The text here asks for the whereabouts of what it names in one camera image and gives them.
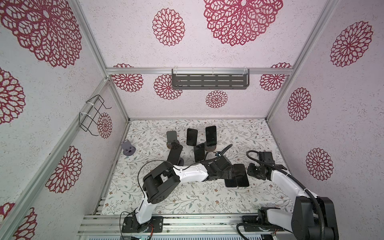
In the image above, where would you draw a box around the black smartphone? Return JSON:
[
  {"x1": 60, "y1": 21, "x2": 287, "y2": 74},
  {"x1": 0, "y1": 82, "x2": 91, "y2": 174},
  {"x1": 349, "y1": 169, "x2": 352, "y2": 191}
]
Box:
[
  {"x1": 225, "y1": 178, "x2": 238, "y2": 188},
  {"x1": 234, "y1": 164, "x2": 250, "y2": 188},
  {"x1": 167, "y1": 142, "x2": 183, "y2": 166},
  {"x1": 194, "y1": 143, "x2": 206, "y2": 163},
  {"x1": 205, "y1": 126, "x2": 217, "y2": 147},
  {"x1": 186, "y1": 128, "x2": 198, "y2": 146}
]

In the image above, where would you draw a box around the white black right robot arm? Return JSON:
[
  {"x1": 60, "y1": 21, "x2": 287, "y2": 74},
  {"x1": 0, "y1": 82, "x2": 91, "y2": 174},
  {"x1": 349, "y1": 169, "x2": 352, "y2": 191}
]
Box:
[{"x1": 246, "y1": 150, "x2": 339, "y2": 240}]

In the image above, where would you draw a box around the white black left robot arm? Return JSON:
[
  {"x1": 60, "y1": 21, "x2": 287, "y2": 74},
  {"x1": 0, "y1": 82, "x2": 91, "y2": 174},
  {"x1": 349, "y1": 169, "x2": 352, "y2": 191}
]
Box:
[{"x1": 134, "y1": 156, "x2": 235, "y2": 225}]

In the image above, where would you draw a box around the grey round stand front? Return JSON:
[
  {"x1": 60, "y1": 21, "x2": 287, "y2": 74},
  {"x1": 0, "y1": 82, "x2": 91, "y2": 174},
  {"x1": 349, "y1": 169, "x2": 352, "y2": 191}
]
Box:
[{"x1": 177, "y1": 158, "x2": 185, "y2": 167}]

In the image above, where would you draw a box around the grey round phone stand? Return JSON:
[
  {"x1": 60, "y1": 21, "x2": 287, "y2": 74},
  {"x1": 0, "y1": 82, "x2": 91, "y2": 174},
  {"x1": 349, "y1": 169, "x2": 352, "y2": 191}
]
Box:
[{"x1": 121, "y1": 140, "x2": 136, "y2": 156}]

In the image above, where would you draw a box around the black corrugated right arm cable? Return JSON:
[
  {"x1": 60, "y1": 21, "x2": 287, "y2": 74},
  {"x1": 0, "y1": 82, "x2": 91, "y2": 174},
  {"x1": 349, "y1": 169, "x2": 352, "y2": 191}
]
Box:
[{"x1": 236, "y1": 149, "x2": 328, "y2": 240}]

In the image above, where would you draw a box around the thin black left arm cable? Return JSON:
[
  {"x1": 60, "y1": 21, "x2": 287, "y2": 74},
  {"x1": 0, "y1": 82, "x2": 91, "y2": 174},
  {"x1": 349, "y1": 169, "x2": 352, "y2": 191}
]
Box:
[{"x1": 119, "y1": 143, "x2": 233, "y2": 238}]

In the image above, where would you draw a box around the grey slotted wall shelf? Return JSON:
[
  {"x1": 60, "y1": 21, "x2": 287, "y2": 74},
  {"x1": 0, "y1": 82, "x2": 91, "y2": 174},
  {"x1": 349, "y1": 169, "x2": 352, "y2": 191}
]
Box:
[{"x1": 171, "y1": 69, "x2": 250, "y2": 90}]

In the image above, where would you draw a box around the black wire wall basket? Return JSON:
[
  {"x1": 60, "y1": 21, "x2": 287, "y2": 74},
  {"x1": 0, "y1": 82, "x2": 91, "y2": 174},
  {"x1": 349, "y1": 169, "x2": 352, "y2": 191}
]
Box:
[{"x1": 78, "y1": 95, "x2": 113, "y2": 139}]

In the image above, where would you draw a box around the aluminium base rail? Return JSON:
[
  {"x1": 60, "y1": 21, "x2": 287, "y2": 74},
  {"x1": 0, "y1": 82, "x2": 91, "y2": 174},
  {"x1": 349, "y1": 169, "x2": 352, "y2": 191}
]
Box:
[{"x1": 75, "y1": 214, "x2": 295, "y2": 240}]

